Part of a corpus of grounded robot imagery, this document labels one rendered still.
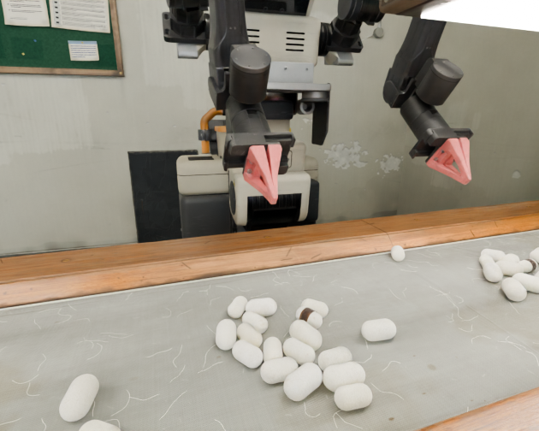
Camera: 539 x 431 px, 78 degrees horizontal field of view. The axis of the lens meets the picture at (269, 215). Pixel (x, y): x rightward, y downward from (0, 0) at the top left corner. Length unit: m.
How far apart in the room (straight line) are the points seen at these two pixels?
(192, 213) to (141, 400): 0.96
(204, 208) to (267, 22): 0.64
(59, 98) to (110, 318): 2.08
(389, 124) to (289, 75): 1.95
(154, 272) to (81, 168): 1.98
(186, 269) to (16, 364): 0.21
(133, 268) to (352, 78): 2.36
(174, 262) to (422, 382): 0.33
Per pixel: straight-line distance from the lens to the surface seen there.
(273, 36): 0.98
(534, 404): 0.33
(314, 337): 0.34
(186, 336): 0.38
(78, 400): 0.31
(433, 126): 0.70
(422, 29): 0.75
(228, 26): 0.58
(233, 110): 0.54
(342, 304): 0.43
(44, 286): 0.51
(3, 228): 2.67
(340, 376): 0.30
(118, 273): 0.50
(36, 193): 2.54
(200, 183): 1.21
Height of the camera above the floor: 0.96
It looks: 17 degrees down
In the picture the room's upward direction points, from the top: straight up
